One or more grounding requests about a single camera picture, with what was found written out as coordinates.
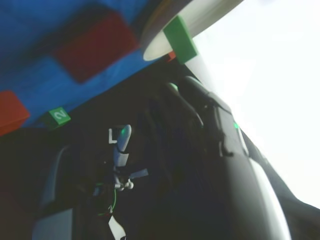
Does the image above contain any green rectangular block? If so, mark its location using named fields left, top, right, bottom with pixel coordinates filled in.
left=162, top=15, right=200, bottom=65

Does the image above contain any red rectangular block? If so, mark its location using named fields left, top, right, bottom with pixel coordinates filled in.
left=54, top=11, right=139, bottom=85

